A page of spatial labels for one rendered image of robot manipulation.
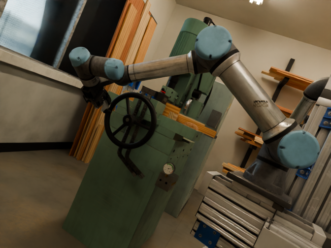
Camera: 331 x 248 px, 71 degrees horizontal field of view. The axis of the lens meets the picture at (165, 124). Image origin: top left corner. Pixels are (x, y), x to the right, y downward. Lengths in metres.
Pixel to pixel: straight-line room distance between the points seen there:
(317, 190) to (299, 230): 0.23
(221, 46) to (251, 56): 3.23
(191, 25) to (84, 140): 1.86
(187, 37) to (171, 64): 0.56
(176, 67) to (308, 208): 0.75
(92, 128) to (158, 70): 1.99
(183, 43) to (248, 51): 2.63
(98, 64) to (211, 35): 0.40
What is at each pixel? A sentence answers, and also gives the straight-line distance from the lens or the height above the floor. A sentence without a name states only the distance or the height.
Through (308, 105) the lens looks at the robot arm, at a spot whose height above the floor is 1.29.
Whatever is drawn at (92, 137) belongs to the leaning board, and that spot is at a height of 0.31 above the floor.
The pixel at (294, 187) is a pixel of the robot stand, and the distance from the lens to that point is 1.16.
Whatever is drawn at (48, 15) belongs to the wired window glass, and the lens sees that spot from 2.45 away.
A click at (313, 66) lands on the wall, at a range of 4.11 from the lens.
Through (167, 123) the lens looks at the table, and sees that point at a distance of 1.30.
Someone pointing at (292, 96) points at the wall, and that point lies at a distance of 3.95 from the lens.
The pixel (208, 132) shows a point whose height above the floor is 0.92.
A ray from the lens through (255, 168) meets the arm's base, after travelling 0.95.
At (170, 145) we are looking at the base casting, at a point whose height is 0.76.
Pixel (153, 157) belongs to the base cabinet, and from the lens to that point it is 1.32.
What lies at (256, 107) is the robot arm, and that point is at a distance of 0.79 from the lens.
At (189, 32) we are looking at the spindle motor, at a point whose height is 1.42.
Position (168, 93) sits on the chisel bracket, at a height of 1.03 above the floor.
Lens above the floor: 0.92
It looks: 3 degrees down
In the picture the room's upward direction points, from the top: 24 degrees clockwise
